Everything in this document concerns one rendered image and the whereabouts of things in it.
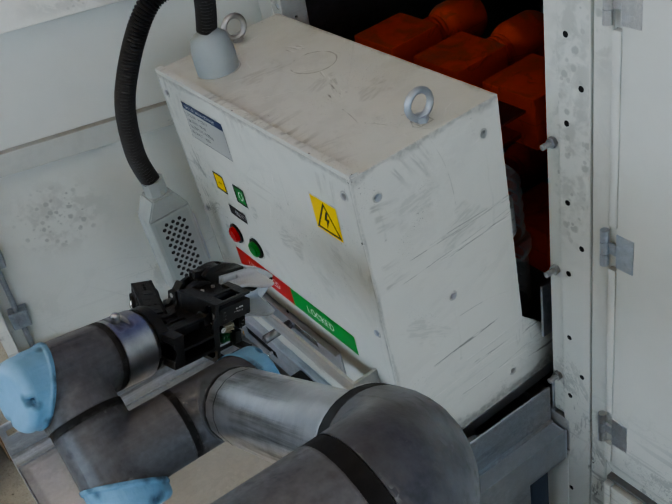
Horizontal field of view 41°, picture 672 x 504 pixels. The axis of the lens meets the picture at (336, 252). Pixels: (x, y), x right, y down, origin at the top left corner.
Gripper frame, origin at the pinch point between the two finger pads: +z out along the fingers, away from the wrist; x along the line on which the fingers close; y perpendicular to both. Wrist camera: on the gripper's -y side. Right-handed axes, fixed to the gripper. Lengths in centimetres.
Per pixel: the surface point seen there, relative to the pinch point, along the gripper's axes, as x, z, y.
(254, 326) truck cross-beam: -25.4, 25.9, -27.6
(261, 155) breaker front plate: 12.8, 7.7, -6.7
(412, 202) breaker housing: 10.6, 10.3, 15.2
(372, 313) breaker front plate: -4.3, 8.4, 11.2
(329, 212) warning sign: 9.0, 4.9, 7.1
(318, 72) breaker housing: 21.7, 19.7, -7.4
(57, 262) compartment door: -18, 11, -62
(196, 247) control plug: -8.2, 15.8, -29.8
